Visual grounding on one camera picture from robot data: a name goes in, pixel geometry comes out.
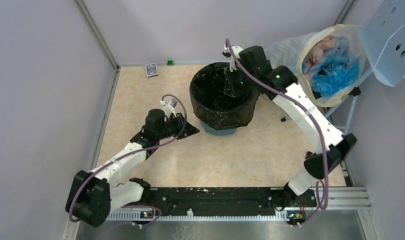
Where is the pink trash bag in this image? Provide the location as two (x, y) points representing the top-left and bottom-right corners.
(302, 35), (337, 82)

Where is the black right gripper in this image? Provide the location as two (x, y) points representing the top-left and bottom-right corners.
(223, 63), (257, 99)

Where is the teal plastic trash bin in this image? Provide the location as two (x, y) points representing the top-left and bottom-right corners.
(200, 121), (237, 137)

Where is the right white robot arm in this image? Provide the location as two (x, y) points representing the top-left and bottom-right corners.
(222, 45), (357, 206)

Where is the blue trash bag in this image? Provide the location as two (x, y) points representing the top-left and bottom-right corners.
(309, 37), (360, 99)

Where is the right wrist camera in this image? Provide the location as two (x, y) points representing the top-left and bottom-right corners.
(222, 45), (244, 72)

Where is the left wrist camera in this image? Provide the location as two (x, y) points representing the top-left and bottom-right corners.
(160, 98), (178, 119)

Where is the white cable duct strip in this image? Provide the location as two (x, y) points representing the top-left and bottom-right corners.
(105, 209), (290, 222)

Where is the translucent bag of trash bags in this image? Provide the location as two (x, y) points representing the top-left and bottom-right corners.
(265, 24), (367, 108)

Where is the blue playing card box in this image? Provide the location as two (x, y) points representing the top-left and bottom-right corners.
(144, 62), (159, 78)

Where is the black trash bag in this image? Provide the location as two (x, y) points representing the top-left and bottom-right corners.
(189, 62), (259, 130)

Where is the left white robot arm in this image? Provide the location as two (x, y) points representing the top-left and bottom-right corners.
(65, 109), (200, 228)

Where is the perforated light blue panel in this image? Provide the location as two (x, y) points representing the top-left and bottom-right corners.
(358, 0), (405, 87)

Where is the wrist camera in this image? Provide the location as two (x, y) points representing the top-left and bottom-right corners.
(160, 98), (178, 119)
(222, 45), (244, 72)

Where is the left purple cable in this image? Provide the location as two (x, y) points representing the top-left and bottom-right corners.
(68, 94), (188, 229)

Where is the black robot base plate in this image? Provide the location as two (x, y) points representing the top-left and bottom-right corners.
(142, 187), (318, 217)

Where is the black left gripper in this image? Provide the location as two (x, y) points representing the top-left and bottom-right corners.
(156, 112), (200, 140)

